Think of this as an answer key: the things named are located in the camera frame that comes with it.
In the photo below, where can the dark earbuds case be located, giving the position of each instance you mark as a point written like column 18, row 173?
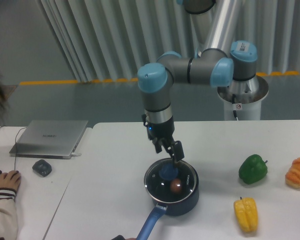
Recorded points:
column 42, row 167

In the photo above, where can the dark blue saucepan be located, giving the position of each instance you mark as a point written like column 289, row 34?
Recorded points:
column 171, row 209

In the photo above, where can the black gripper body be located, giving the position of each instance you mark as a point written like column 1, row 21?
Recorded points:
column 160, row 133

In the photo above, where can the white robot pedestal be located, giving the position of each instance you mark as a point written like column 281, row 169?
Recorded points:
column 242, row 100

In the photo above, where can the striped cream sleeve forearm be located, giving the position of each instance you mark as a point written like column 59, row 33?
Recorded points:
column 8, row 214

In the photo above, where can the orange croissant bread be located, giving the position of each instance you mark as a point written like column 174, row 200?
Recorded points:
column 292, row 177

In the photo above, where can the silver laptop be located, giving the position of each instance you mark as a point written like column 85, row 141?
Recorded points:
column 52, row 139

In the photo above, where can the person's hand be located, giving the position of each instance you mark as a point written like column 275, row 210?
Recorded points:
column 10, row 180

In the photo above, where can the brown egg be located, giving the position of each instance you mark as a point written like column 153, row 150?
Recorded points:
column 176, row 186

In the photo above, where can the green bell pepper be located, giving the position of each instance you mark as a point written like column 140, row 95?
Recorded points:
column 253, row 169

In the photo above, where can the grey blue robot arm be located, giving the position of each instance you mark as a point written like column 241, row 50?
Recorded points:
column 219, row 62

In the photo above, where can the glass pot lid blue knob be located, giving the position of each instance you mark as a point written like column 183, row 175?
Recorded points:
column 169, row 182

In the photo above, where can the yellow bell pepper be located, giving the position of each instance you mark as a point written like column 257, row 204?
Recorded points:
column 246, row 213

